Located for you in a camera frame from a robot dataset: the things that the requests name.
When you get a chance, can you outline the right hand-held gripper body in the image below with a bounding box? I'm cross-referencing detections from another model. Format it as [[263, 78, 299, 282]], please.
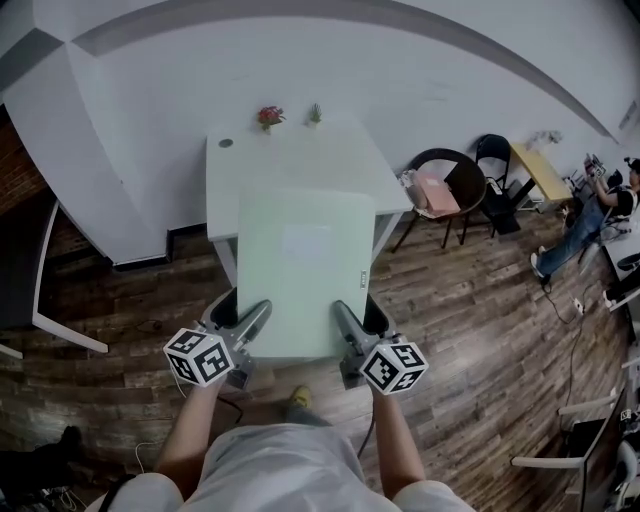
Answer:
[[339, 330, 429, 397]]

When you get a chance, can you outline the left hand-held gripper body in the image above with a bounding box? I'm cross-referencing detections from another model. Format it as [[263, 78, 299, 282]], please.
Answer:
[[163, 319, 259, 391]]

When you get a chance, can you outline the pale green board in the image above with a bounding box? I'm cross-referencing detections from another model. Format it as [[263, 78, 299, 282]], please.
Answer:
[[234, 189, 377, 365]]

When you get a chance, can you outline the person's left forearm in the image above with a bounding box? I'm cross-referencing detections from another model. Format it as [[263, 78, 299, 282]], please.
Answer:
[[154, 379, 221, 481]]

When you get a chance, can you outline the person's right forearm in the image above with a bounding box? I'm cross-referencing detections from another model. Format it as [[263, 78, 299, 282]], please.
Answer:
[[369, 387, 429, 489]]

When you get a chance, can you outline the person's right yellow shoe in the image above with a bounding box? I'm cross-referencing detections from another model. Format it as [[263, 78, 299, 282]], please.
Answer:
[[288, 383, 314, 409]]

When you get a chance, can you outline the person's grey trouser leg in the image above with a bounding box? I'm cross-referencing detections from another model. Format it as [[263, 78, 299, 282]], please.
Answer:
[[284, 400, 334, 429]]

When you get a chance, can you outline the person's white shirt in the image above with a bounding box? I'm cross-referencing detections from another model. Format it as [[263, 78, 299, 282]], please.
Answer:
[[99, 423, 476, 512]]

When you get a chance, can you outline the floral seat cushion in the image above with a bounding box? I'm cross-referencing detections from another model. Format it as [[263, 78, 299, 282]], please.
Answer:
[[399, 168, 427, 214]]

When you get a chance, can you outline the pink box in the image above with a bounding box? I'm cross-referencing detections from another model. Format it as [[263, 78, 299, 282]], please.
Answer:
[[413, 173, 461, 216]]

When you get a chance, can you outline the white table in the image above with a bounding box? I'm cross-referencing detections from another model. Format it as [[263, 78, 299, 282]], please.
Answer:
[[204, 119, 414, 291]]

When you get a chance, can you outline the black folding chair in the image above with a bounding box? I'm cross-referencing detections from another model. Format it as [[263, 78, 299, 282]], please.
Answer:
[[474, 133, 524, 239]]

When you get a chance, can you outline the round dark chair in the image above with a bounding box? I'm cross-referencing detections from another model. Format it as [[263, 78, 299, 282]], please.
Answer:
[[391, 147, 489, 254]]

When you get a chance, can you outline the black bag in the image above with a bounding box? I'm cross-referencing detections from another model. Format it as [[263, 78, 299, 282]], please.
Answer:
[[0, 424, 84, 504]]

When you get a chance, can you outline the red flower pot plant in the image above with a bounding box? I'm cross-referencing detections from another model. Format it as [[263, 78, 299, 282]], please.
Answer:
[[256, 104, 287, 135]]

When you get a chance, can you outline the yellow wooden side table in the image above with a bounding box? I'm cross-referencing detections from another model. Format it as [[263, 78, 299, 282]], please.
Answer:
[[508, 142, 574, 214]]

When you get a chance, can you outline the white cable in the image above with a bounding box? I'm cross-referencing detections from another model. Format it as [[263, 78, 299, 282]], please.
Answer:
[[133, 441, 157, 475]]

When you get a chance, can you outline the black shoulder strap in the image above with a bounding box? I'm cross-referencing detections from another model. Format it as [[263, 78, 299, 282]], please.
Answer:
[[102, 473, 139, 512]]

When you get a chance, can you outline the white frame chair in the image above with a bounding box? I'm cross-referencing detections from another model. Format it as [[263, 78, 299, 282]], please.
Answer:
[[509, 387, 629, 512]]

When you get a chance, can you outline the black floor cable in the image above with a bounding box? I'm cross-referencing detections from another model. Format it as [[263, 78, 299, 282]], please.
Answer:
[[542, 279, 601, 431]]

